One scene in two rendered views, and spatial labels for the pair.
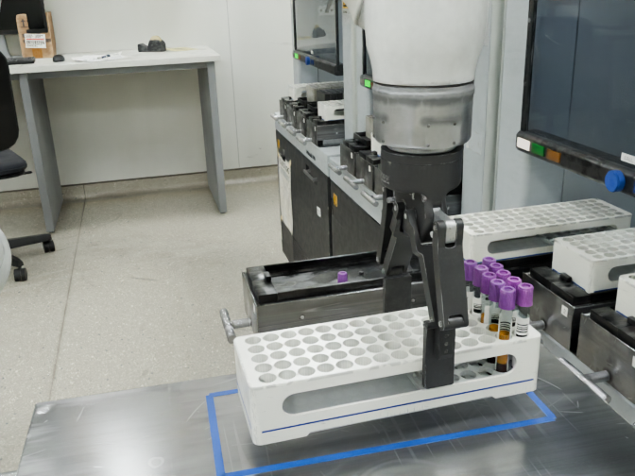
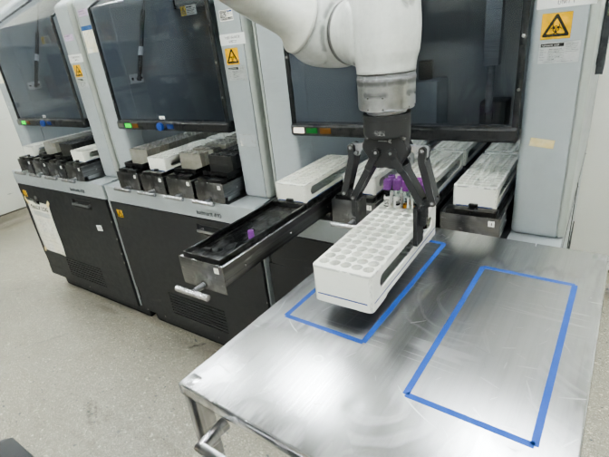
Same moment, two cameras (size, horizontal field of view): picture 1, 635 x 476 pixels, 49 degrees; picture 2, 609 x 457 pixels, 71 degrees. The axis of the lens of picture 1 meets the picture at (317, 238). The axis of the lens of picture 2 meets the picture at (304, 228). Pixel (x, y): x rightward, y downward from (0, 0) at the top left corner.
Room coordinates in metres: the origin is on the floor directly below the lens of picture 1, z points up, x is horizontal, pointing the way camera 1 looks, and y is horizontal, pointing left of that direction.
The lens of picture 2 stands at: (0.19, 0.46, 1.23)
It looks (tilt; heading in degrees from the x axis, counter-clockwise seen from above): 24 degrees down; 320
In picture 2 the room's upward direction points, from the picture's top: 7 degrees counter-clockwise
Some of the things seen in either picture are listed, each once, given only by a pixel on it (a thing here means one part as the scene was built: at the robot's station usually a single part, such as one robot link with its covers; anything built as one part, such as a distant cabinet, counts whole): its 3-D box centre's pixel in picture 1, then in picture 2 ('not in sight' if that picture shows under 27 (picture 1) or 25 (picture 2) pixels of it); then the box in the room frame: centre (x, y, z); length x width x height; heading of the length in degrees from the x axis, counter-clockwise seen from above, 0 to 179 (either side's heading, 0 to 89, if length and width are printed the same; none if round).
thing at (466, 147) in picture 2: not in sight; (461, 147); (0.91, -0.86, 0.83); 0.30 x 0.10 x 0.06; 104
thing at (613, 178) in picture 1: (614, 180); not in sight; (0.90, -0.41, 0.98); 0.03 x 0.01 x 0.03; 14
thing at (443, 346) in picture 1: (448, 336); (429, 211); (0.56, -0.12, 0.94); 0.03 x 0.01 x 0.05; 15
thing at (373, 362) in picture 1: (386, 363); (381, 246); (0.62, -0.07, 0.88); 0.30 x 0.10 x 0.06; 105
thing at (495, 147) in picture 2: not in sight; (511, 149); (0.76, -0.90, 0.83); 0.30 x 0.10 x 0.06; 104
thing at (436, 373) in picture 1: (438, 352); (418, 224); (0.57, -0.11, 0.91); 0.03 x 0.01 x 0.07; 105
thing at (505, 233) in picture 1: (537, 232); (318, 178); (1.10, -0.37, 0.83); 0.30 x 0.10 x 0.06; 104
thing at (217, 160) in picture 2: not in sight; (222, 163); (1.49, -0.29, 0.85); 0.12 x 0.02 x 0.06; 14
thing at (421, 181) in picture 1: (420, 192); (387, 139); (0.62, -0.10, 1.06); 0.08 x 0.07 x 0.09; 15
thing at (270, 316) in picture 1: (438, 276); (285, 217); (1.06, -0.20, 0.78); 0.73 x 0.14 x 0.09; 104
